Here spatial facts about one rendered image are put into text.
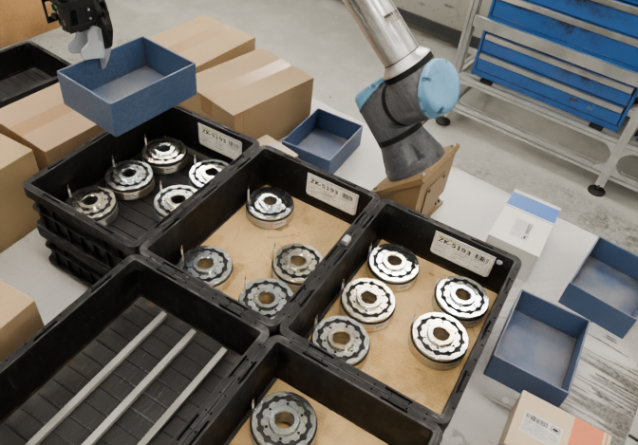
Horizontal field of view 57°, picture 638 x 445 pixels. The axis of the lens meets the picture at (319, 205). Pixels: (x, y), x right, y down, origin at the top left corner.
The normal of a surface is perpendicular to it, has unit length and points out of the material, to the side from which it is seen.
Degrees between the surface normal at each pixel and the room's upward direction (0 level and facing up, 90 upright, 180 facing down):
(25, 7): 72
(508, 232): 0
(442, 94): 54
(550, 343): 0
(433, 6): 90
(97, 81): 91
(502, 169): 0
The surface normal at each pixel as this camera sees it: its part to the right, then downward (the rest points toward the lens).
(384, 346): 0.09, -0.73
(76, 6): 0.79, 0.41
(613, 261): -0.62, 0.49
